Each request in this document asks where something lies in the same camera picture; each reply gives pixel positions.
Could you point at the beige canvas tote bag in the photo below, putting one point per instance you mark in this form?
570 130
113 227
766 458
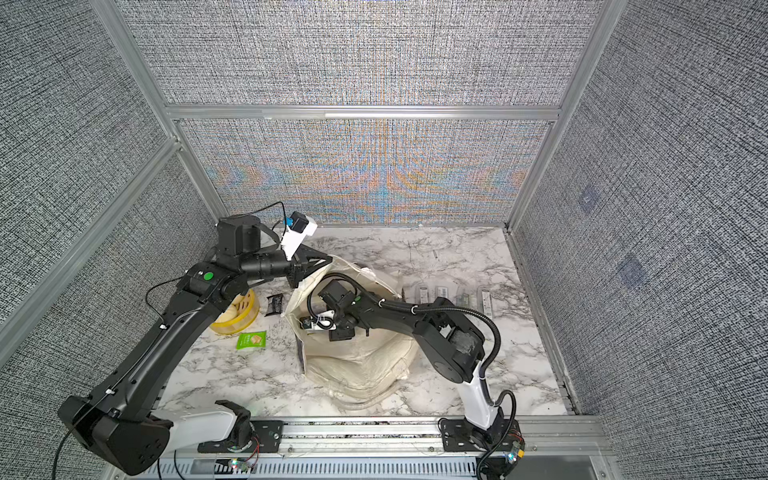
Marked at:
364 370

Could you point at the aluminium front rail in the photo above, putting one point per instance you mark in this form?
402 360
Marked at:
550 447

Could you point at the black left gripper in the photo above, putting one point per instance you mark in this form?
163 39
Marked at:
301 264

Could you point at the small black packet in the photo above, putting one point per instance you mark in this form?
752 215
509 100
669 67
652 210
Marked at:
274 305

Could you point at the yellow tape roll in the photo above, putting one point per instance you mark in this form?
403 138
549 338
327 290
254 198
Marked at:
241 313

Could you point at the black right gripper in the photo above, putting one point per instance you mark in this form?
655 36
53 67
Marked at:
339 334

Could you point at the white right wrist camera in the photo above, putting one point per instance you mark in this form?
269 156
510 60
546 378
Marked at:
321 322

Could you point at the green snack packet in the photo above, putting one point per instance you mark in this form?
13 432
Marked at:
251 340

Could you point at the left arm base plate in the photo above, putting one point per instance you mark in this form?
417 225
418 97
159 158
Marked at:
264 436

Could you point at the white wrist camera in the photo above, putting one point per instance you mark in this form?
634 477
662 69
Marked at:
321 322
299 226

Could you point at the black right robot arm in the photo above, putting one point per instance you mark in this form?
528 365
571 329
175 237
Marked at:
460 343

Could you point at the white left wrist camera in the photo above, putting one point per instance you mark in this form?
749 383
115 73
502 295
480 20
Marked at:
299 226

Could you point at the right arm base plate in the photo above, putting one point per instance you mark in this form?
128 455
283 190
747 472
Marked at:
459 435

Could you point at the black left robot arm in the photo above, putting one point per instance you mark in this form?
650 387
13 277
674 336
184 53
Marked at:
118 420

